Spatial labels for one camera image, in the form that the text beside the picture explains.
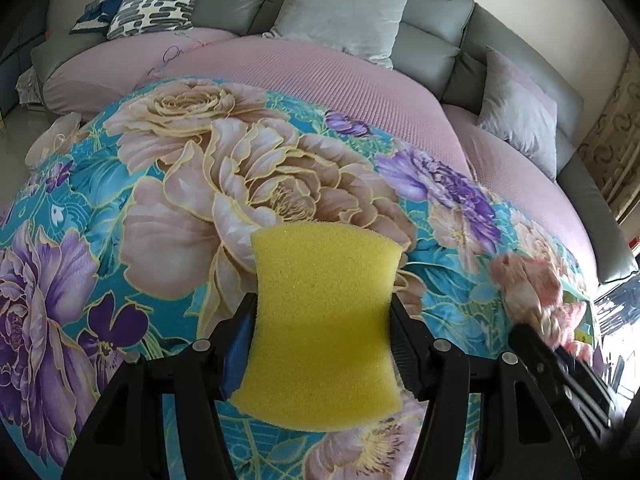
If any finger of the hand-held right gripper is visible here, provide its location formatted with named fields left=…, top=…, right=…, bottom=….
left=510, top=324, right=623, bottom=436
left=555, top=347, right=616, bottom=406

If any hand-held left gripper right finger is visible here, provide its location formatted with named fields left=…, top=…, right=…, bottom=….
left=387, top=295, right=588, bottom=480

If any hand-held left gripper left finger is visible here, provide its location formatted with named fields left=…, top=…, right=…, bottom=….
left=60, top=292, right=258, bottom=480

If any yellow sponge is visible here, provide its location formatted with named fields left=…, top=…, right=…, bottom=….
left=230, top=225, right=407, bottom=433

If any pink checkered cloth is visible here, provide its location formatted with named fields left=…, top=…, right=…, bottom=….
left=490, top=250, right=596, bottom=361

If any floral blanket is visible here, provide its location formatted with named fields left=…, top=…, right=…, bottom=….
left=0, top=75, right=601, bottom=480

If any beige patterned curtain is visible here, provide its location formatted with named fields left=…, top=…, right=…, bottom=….
left=577, top=50, right=640, bottom=221

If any grey and lilac pillow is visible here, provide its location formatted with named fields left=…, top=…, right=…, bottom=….
left=476, top=46, right=558, bottom=183

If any pink sofa cover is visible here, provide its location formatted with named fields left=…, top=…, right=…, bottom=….
left=42, top=27, right=601, bottom=281

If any grey sofa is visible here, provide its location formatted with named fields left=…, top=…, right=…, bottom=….
left=30, top=0, right=640, bottom=286

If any grey patterned cloth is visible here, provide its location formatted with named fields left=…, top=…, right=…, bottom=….
left=15, top=67, right=53, bottom=111

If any black and white patterned pillow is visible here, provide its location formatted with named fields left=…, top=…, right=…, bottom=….
left=106, top=0, right=210, bottom=41

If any thin dark cord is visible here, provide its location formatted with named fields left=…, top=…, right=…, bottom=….
left=147, top=35, right=211, bottom=78

